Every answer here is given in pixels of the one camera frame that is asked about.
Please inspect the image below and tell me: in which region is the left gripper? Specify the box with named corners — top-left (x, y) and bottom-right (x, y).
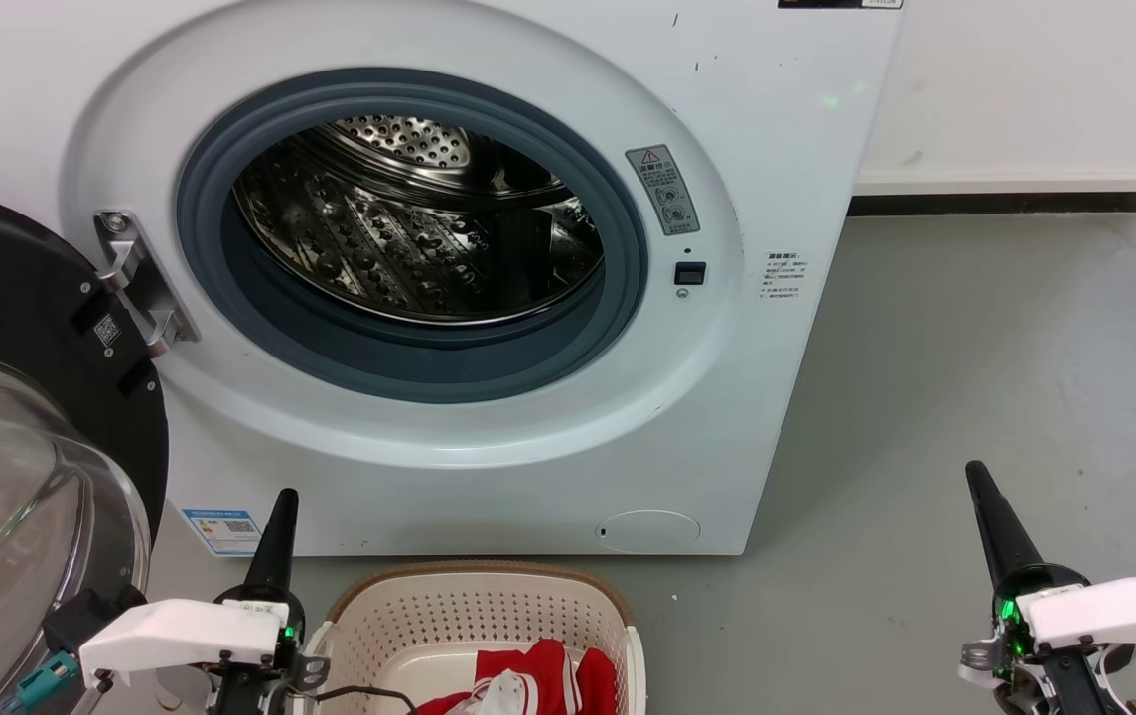
top-left (211, 488), bottom-right (331, 715)

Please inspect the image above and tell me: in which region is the cream perforated laundry basket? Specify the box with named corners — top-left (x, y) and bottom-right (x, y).
top-left (305, 561), bottom-right (646, 715)

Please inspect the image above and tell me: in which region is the white and black baseboard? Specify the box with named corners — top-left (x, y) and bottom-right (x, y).
top-left (848, 164), bottom-right (1136, 216)

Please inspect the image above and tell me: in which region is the red and white garment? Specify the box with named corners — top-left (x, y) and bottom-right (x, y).
top-left (414, 639), bottom-right (619, 715)

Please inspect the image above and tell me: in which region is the round white filter cover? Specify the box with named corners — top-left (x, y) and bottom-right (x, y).
top-left (595, 510), bottom-right (701, 554)

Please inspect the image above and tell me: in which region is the washing machine door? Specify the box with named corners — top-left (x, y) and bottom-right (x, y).
top-left (0, 186), bottom-right (170, 715)

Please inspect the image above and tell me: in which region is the stainless steel washing machine drum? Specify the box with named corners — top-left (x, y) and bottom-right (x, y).
top-left (232, 114), bottom-right (607, 327)

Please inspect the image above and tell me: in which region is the grey rubber door gasket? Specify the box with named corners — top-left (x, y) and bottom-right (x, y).
top-left (176, 68), bottom-right (650, 405)

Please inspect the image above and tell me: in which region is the thin black cable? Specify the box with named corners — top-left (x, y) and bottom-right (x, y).
top-left (310, 685), bottom-right (420, 715)

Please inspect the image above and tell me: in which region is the white front-load washing machine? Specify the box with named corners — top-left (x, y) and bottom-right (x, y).
top-left (0, 0), bottom-right (905, 557)

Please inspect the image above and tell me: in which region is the metal door hinge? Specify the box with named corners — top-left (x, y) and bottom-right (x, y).
top-left (94, 211), bottom-right (200, 358)

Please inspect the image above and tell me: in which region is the blue energy label sticker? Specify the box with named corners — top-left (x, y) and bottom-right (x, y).
top-left (181, 509), bottom-right (263, 557)

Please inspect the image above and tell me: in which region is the grey warning sticker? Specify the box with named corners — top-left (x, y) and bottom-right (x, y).
top-left (626, 145), bottom-right (701, 237)

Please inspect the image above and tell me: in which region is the teal connector plug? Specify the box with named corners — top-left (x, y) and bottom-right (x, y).
top-left (2, 650), bottom-right (80, 712)

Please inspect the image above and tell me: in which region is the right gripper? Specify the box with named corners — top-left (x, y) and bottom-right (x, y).
top-left (958, 460), bottom-right (1135, 715)

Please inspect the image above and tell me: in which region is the white text sticker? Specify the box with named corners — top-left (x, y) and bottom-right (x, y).
top-left (762, 251), bottom-right (807, 301)

